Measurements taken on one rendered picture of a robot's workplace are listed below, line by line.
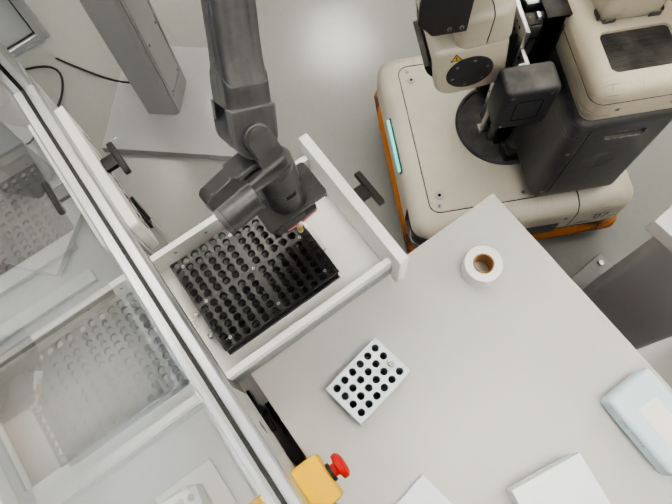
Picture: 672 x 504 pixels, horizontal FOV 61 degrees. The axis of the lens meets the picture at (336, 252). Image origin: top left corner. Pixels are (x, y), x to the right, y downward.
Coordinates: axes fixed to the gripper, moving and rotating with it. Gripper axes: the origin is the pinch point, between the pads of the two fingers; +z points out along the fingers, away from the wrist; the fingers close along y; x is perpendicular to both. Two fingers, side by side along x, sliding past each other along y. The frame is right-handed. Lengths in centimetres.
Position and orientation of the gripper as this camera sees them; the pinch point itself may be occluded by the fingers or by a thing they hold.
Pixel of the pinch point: (297, 219)
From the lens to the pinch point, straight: 92.3
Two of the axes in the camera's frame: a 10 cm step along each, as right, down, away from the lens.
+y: 8.0, -5.9, 1.1
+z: 1.0, 3.1, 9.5
